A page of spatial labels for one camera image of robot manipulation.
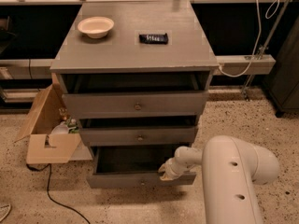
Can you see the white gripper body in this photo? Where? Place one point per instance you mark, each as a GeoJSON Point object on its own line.
{"type": "Point", "coordinates": [173, 169]}

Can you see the grey bottom drawer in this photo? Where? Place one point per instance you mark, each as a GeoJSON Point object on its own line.
{"type": "Point", "coordinates": [133, 166]}

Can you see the grey drawer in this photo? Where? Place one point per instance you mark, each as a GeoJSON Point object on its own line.
{"type": "Point", "coordinates": [137, 136]}
{"type": "Point", "coordinates": [133, 166]}
{"type": "Point", "coordinates": [135, 104]}

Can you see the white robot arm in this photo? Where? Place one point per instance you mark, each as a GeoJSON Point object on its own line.
{"type": "Point", "coordinates": [231, 168]}

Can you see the grey middle drawer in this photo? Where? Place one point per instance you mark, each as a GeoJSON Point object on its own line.
{"type": "Point", "coordinates": [137, 136]}

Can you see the grey top drawer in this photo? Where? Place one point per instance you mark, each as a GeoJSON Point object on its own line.
{"type": "Point", "coordinates": [135, 104]}

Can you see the grey drawer cabinet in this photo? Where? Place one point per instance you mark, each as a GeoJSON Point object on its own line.
{"type": "Point", "coordinates": [120, 63]}

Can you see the open cardboard box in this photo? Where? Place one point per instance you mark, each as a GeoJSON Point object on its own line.
{"type": "Point", "coordinates": [44, 146]}

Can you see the dark grey side cabinet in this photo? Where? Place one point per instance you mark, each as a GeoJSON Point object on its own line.
{"type": "Point", "coordinates": [282, 84]}

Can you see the metal stand pole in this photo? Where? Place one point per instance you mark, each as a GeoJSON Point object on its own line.
{"type": "Point", "coordinates": [263, 48]}

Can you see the white paper bowl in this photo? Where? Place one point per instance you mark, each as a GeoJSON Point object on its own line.
{"type": "Point", "coordinates": [96, 27]}

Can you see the white sneaker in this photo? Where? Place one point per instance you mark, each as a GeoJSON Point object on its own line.
{"type": "Point", "coordinates": [4, 210]}

